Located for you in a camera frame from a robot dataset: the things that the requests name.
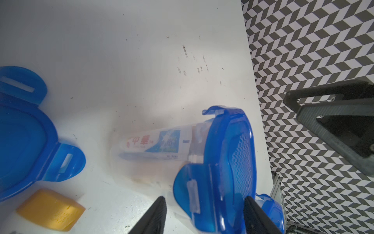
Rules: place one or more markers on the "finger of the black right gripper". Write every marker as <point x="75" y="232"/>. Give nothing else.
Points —
<point x="344" y="90"/>
<point x="347" y="126"/>

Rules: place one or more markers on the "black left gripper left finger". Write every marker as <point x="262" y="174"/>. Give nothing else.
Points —
<point x="153" y="220"/>

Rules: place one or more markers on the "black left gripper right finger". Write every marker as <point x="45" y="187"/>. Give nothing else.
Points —
<point x="255" y="219"/>

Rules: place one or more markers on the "blue lid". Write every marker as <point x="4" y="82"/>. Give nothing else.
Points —
<point x="30" y="150"/>
<point x="273" y="210"/>
<point x="212" y="193"/>

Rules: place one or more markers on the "tall clear container back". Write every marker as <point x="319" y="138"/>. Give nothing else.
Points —
<point x="148" y="162"/>

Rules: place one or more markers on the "small toothpaste tube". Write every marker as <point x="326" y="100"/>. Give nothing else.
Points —
<point x="159" y="144"/>

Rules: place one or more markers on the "white tube gold cap back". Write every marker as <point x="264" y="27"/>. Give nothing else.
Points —
<point x="45" y="212"/>

